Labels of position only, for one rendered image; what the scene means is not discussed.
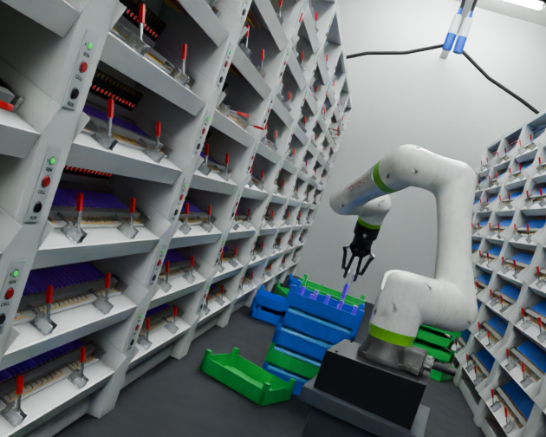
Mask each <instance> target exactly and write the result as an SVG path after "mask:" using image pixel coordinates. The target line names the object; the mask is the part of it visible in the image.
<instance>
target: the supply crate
mask: <svg viewBox="0 0 546 437"><path fill-rule="evenodd" d="M301 283H302V281H300V280H296V285H294V284H292V285H291V286H290V289H289V293H288V295H287V298H286V301H285V304H287V305H290V306H292V307H295V308H298V309H299V310H304V311H306V312H308V313H310V314H313V315H316V316H319V317H322V318H324V319H327V320H329V321H331V322H334V323H338V324H340V325H343V326H345V327H348V328H350V329H354V330H357V331H358V329H359V327H360V324H361V319H362V318H363V315H364V312H365V311H364V307H365V304H363V303H361V304H360V307H359V309H357V311H356V314H355V315H354V314H351V312H352V309H353V307H354V306H351V305H348V304H345V303H344V304H343V306H342V309H341V310H340V309H337V308H336V307H337V304H338V303H339V301H337V300H334V299H332V298H330V299H329V302H328V304H325V303H324V300H325V298H326V297H325V296H323V295H321V294H318V296H317V299H316V300H314V299H312V298H309V296H310V294H313V293H314V292H313V291H311V290H307V289H305V291H304V293H303V295H300V294H299V292H300V289H301V288H302V287H300V285H301Z"/></svg>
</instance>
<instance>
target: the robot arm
mask: <svg viewBox="0 0 546 437"><path fill-rule="evenodd" d="M476 184H477V178H476V174H475V172H474V171H473V169H472V168H471V167H470V166H469V165H468V164H466V163H464V162H463V161H459V160H453V159H449V158H446V157H443V156H440V155H437V154H435V153H431V152H429V151H427V150H425V149H424V148H422V147H418V146H416V145H413V144H406V145H402V146H400V147H397V148H396V149H394V150H393V151H392V152H391V153H389V154H388V155H386V156H385V157H384V158H382V159H381V160H379V161H378V162H377V163H376V164H375V165H374V166H372V167H371V168H370V169H369V170H368V171H367V172H366V173H364V174H363V175H361V176H360V177H359V178H358V179H356V180H354V181H352V182H350V183H348V184H346V185H344V186H339V187H337V188H335V189H334V191H332V193H331V195H330V198H329V203H330V206H331V208H332V209H333V211H334V212H336V213H338V214H340V215H359V217H358V219H357V222H356V225H355V228H354V238H353V241H352V243H351V244H350V245H346V244H345V245H344V246H343V247H342V248H343V259H342V265H341V268H342V269H344V270H345V272H344V275H343V277H344V278H345V281H344V284H343V286H342V287H344V286H345V284H346V282H347V279H348V275H349V272H350V271H351V270H350V269H349V268H350V266H351V264H352V262H353V260H354V257H358V258H359V262H358V265H357V268H356V271H354V274H353V276H352V279H351V282H350V285H349V287H348V288H349V289H350V288H351V286H352V283H353V281H356V279H357V277H358V275H361V276H362V275H363V274H364V272H365V271H366V269H367V267H368V266H369V264H370V263H371V261H373V260H374V258H375V254H373V253H372V252H371V246H372V244H373V241H374V240H376V239H377V237H378V234H379V231H380V228H381V225H382V222H383V220H384V218H385V217H386V215H387V213H388V212H389V210H390V208H391V199H390V196H389V195H388V194H391V193H394V192H397V191H400V190H403V189H405V188H408V187H409V186H415V187H419V188H423V189H425V190H427V191H430V192H432V193H433V194H434V196H435V198H436V206H437V226H438V234H437V255H436V265H435V274H434V279H432V278H429V277H424V276H421V275H418V274H414V273H411V272H408V271H397V270H391V271H387V272H385V273H384V275H383V277H382V279H381V283H380V288H379V291H378V294H377V297H376V300H375V304H374V308H373V312H372V315H371V318H370V322H369V331H368V334H367V338H366V339H365V341H364V342H363V344H362V345H361V346H360V347H359V348H358V351H357V353H358V354H359V355H361V356H362V357H364V358H366V359H368V360H369V361H372V362H376V363H378V364H380V365H383V366H386V367H389V368H392V369H399V370H406V371H408V372H410V373H412V374H415V375H419V374H421V373H423V372H424V370H426V371H429V372H431V371H432V369H435V370H437V371H439V372H442V373H445V374H448V375H452V376H455V373H456V371H457V369H455V368H453V367H450V366H447V365H445V364H443V363H440V362H435V361H434V360H435V358H434V357H433V356H429V355H428V354H427V353H428V350H425V349H422V348H419V347H416V346H413V341H414V340H415V338H416V336H417V333H418V330H419V326H420V325H425V326H429V327H433V328H436V329H442V330H446V331H450V332H460V331H463V330H466V329H468V328H470V327H471V326H472V325H473V323H474V322H475V320H476V318H477V315H478V303H477V298H476V291H475V285H474V277H473V269H472V254H471V224H472V210H473V201H474V195H475V189H476ZM349 248H350V250H351V252H352V256H351V258H350V260H349V262H348V266H346V261H347V254H348V249H349ZM367 255H369V256H368V260H367V262H366V263H365V265H364V267H363V268H362V270H361V271H360V267H361V262H362V259H363V258H364V257H365V256H367Z"/></svg>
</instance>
